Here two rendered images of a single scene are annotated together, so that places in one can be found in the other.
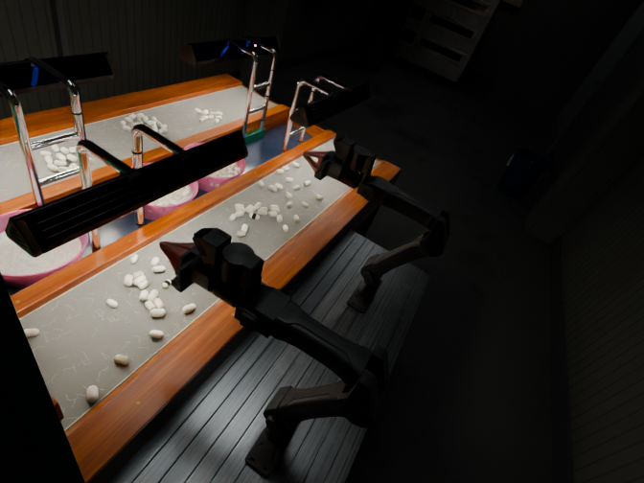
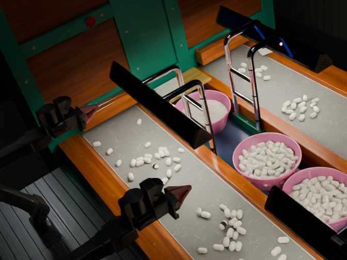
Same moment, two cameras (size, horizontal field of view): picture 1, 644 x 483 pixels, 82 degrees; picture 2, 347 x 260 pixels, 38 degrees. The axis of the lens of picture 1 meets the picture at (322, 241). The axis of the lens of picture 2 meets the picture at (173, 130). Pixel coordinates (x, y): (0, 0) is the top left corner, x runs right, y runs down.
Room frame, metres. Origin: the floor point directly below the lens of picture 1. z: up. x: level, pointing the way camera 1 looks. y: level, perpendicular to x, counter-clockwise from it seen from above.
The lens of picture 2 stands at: (1.91, -0.53, 2.17)
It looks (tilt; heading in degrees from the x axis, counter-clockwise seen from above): 39 degrees down; 140
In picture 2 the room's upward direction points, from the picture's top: 15 degrees counter-clockwise
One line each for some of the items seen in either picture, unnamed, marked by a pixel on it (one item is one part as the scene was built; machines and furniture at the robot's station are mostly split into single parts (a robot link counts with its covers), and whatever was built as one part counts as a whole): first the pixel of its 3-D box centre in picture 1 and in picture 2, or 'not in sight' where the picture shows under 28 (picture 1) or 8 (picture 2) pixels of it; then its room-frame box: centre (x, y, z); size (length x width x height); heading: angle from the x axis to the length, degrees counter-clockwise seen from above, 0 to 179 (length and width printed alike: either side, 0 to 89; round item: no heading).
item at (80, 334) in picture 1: (260, 218); (225, 234); (1.09, 0.25, 0.73); 1.81 x 0.30 x 0.02; 164
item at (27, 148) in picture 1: (39, 147); (257, 79); (0.83, 0.89, 0.90); 0.20 x 0.19 x 0.45; 164
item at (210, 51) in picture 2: not in sight; (222, 44); (0.44, 1.15, 0.83); 0.30 x 0.06 x 0.07; 74
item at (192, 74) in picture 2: not in sight; (175, 88); (0.39, 0.81, 0.77); 0.33 x 0.15 x 0.01; 74
